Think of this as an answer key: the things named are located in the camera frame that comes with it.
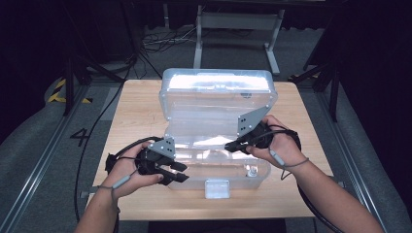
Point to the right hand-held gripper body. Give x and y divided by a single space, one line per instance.
256 132

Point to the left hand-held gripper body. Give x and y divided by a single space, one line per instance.
155 158

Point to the small white plastic bottle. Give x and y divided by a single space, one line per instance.
252 171

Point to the clear plastic storage box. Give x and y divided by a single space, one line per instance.
217 113

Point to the person's right hand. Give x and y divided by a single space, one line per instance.
285 149

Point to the person's left hand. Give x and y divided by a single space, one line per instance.
124 174

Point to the person's dark clothing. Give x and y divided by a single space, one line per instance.
217 227

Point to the black tripod stand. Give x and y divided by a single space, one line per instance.
333 87
69 84

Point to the black curtain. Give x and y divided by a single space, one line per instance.
382 81
22 64

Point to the white metal table frame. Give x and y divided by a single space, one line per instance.
239 20

